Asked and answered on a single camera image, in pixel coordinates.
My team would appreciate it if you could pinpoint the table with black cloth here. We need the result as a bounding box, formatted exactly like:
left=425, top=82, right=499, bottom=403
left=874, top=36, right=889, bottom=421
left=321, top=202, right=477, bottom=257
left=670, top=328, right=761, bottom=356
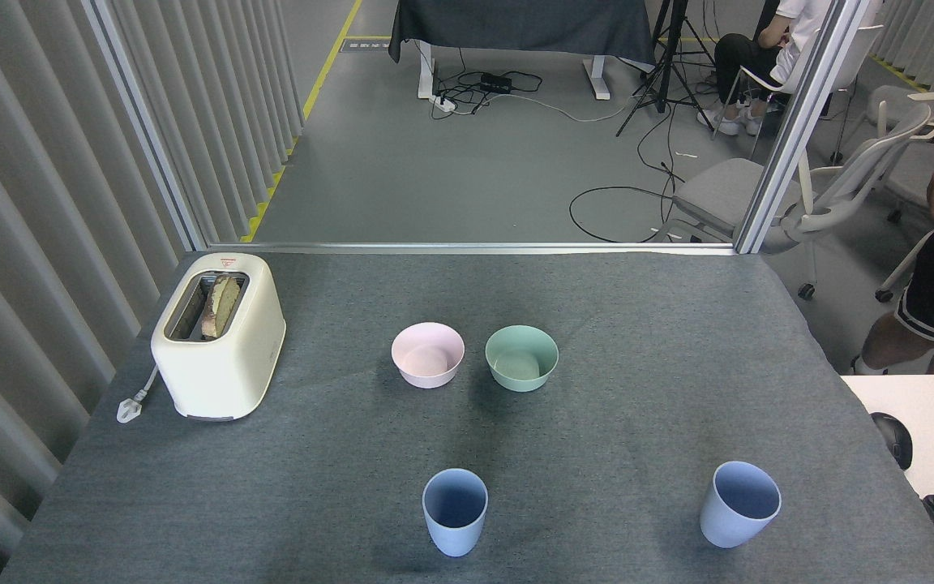
left=388, top=0, right=657, bottom=101

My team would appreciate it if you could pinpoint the silver frame rail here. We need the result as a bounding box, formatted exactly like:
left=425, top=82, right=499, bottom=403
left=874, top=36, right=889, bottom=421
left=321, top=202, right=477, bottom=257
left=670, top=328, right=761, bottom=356
left=206, top=242, right=737, bottom=256

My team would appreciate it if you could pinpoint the blue plastic cup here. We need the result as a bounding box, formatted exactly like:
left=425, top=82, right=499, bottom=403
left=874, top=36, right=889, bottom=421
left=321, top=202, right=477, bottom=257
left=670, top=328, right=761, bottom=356
left=422, top=468, right=489, bottom=558
left=699, top=461, right=782, bottom=549

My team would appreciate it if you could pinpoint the white chair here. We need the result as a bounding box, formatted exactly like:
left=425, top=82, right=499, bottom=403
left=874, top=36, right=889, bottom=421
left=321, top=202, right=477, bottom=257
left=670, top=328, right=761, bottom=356
left=710, top=24, right=885, bottom=163

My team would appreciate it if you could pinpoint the silver frame post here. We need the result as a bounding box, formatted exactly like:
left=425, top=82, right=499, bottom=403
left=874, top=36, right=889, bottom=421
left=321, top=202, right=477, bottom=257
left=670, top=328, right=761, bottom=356
left=733, top=0, right=881, bottom=255
left=82, top=0, right=208, bottom=251

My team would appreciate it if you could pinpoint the grey mesh office chair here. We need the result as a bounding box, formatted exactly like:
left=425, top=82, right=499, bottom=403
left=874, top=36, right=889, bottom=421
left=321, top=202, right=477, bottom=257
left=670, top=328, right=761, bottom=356
left=645, top=101, right=934, bottom=303
left=864, top=49, right=934, bottom=303

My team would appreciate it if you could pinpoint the pink bowl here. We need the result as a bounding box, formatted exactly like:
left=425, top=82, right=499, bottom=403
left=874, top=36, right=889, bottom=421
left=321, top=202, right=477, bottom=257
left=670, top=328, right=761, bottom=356
left=391, top=322, right=465, bottom=389

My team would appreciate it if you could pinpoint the black computer mouse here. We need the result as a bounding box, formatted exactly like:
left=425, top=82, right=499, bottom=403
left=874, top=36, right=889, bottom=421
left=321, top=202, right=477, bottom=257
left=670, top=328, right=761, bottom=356
left=870, top=412, right=914, bottom=471

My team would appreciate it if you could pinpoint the black tripod stand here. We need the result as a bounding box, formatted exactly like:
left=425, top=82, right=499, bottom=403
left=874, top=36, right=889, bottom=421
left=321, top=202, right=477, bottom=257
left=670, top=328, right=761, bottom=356
left=615, top=0, right=719, bottom=137

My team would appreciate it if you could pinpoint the green bowl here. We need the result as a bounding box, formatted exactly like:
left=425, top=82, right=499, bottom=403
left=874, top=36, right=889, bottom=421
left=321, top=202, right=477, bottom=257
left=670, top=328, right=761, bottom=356
left=485, top=325, right=559, bottom=393

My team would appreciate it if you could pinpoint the white toaster cord with plug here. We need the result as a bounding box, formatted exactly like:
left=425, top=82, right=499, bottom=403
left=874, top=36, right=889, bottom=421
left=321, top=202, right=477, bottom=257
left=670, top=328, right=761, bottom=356
left=116, top=365, right=161, bottom=424

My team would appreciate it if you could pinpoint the black looped floor cable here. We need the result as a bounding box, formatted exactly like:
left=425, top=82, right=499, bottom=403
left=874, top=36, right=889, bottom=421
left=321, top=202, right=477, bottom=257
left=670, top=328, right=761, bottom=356
left=569, top=186, right=679, bottom=243

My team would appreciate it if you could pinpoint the cream white toaster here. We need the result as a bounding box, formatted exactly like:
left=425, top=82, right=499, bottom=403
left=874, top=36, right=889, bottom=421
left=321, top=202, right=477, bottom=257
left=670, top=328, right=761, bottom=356
left=150, top=252, right=287, bottom=422

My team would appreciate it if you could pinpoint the seated person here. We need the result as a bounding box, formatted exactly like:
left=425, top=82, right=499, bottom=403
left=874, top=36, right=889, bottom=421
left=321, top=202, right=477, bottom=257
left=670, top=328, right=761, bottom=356
left=696, top=0, right=841, bottom=136

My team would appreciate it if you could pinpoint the toasted bread slice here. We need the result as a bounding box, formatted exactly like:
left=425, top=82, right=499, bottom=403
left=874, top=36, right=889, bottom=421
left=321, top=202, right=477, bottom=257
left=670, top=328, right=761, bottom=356
left=200, top=274, right=242, bottom=339

